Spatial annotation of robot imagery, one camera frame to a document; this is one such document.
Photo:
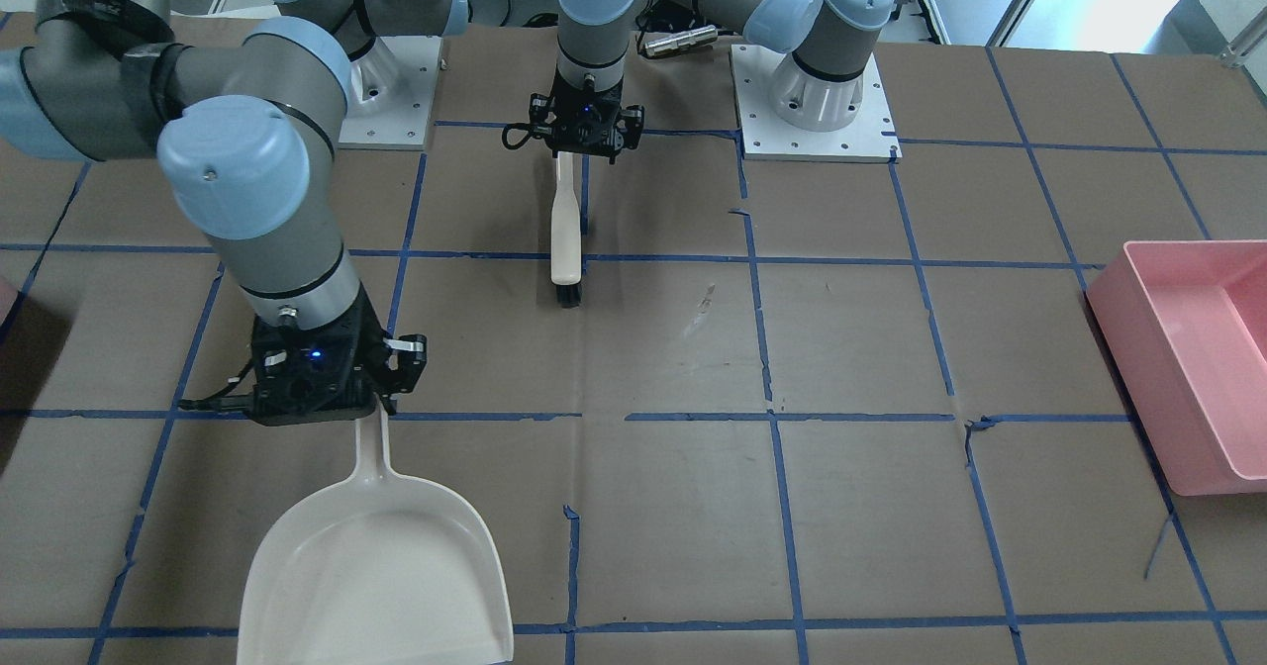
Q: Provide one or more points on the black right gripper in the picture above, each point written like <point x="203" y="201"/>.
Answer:
<point x="407" y="359"/>

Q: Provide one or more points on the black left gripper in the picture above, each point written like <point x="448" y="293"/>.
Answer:
<point x="630" y="123"/>

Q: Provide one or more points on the white hand brush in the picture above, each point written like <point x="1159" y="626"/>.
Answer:
<point x="566" y="233"/>

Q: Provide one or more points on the white plastic dustpan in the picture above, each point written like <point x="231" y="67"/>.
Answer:
<point x="380" y="568"/>

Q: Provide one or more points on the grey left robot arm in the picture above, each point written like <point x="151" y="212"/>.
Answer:
<point x="830" y="39"/>

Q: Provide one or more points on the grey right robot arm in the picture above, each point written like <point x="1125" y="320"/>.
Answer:
<point x="247" y="136"/>

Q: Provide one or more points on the pink plastic bin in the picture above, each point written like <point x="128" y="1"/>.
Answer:
<point x="1186" y="324"/>

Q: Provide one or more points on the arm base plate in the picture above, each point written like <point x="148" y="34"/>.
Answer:
<point x="394" y="88"/>
<point x="787" y="115"/>

